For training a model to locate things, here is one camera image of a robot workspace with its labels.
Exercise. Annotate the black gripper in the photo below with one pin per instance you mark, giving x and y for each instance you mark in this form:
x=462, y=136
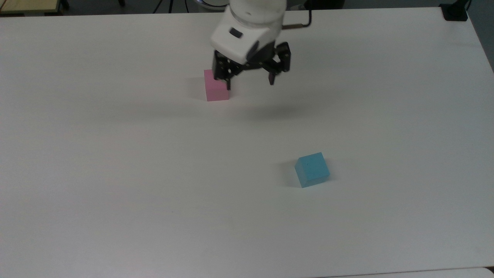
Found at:
x=251, y=66

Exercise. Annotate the blue cube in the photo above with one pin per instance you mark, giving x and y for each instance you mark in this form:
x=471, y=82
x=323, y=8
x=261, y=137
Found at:
x=312, y=170

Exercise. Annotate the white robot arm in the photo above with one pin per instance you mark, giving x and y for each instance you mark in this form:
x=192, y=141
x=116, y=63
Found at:
x=247, y=23

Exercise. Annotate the pink cube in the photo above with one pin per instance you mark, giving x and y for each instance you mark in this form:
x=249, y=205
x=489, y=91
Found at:
x=214, y=90

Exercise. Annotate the white round object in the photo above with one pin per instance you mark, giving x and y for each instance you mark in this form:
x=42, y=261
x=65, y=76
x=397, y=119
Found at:
x=212, y=4

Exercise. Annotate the black table clamp base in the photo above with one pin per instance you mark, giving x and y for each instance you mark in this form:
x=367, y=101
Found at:
x=455, y=13

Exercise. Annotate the wooden table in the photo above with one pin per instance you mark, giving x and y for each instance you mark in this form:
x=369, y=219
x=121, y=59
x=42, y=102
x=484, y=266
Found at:
x=27, y=5

